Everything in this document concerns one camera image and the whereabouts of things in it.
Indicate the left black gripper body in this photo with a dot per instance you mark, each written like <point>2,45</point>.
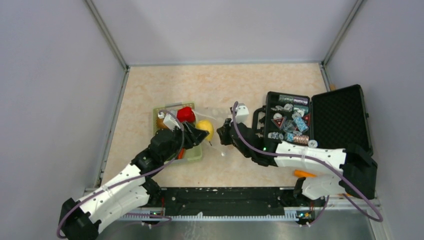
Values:
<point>177,140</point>

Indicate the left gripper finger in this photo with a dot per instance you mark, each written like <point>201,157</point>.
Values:
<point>198,137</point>
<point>190,128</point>

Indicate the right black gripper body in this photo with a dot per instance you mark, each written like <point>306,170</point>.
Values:
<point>247,153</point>

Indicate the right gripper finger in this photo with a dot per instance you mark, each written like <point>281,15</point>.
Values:
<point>223,137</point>
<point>227,125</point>

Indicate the yellow lemon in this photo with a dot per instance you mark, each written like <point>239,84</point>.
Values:
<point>206,125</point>

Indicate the clear polka dot zip bag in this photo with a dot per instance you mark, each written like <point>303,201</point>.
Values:
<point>216,117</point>

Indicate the green perforated plastic basket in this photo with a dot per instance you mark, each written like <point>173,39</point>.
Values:
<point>190,155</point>

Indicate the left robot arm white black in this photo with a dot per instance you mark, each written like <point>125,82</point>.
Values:
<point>132,187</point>

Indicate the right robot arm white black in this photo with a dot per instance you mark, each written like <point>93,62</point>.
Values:
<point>350,171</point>

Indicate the lower orange carrot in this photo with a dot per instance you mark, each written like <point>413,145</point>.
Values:
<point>181,154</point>

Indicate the brown potato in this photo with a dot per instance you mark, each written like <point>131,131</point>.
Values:
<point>160,123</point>

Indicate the red bell pepper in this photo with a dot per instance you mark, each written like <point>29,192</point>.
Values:
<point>186,114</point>

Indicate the black case with poker chips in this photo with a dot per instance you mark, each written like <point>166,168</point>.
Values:
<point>331,120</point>

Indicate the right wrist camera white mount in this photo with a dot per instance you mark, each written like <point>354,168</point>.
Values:
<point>242,113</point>

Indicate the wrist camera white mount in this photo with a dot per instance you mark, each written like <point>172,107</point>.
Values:
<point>169,120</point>
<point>242,113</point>

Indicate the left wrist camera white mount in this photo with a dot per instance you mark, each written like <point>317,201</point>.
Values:
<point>169,120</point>

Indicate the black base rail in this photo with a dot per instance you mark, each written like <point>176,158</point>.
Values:
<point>230,201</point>

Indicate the orange handled tool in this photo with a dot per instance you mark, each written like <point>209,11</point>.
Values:
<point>304,174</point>

